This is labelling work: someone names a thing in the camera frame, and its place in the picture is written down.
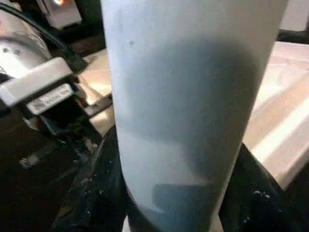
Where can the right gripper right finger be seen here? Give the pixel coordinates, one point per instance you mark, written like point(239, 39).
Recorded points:
point(253, 205)

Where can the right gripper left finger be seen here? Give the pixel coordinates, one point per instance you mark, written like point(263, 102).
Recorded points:
point(101, 188)

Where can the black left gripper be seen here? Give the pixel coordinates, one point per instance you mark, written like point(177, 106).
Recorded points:
point(65, 120)

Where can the white plastic table top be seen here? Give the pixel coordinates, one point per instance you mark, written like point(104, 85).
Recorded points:
point(277, 108)

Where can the white plastic table leg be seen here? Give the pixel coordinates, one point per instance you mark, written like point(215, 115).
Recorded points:
point(181, 96)

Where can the black work mat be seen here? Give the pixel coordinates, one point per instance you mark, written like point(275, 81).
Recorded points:
point(36, 193)

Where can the white box with orange light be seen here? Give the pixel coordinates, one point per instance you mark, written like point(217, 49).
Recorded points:
point(67, 17)

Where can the white cabinet with glass doors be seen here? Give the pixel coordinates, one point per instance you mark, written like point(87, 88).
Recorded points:
point(297, 14)

